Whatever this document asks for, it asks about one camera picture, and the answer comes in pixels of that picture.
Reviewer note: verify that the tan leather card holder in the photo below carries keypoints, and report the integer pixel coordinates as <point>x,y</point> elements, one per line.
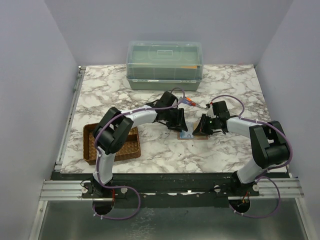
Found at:
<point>188,135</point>

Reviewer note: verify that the black metal base rail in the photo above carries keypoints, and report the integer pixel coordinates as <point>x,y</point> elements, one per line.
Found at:
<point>177,190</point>

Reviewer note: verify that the blue red handled screwdriver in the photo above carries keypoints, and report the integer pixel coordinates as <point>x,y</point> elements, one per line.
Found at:
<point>187,101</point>

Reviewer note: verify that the orange grey small screwdriver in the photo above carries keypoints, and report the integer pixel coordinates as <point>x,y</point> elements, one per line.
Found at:
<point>198,105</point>

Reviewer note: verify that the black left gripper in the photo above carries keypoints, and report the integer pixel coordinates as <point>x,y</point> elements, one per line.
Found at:
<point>179,122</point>

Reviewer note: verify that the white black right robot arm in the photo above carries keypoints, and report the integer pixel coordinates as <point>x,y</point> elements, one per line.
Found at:
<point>269,146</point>

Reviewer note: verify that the aluminium extrusion rail left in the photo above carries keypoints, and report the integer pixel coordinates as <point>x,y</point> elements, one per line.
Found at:
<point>62,190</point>

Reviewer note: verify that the clear green plastic storage box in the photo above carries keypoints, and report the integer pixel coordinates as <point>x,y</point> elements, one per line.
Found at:
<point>164,65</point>

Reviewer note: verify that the aluminium extrusion rail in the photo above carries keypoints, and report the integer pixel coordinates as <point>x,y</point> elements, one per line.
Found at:
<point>62,190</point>
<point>289,188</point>

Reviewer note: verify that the aluminium extrusion rail right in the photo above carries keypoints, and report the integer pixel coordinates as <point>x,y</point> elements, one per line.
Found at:
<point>289,188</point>

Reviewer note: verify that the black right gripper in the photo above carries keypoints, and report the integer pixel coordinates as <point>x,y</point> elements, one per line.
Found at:
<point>201,129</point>

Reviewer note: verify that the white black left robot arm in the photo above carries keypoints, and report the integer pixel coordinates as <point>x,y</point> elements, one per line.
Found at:
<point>113,129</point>

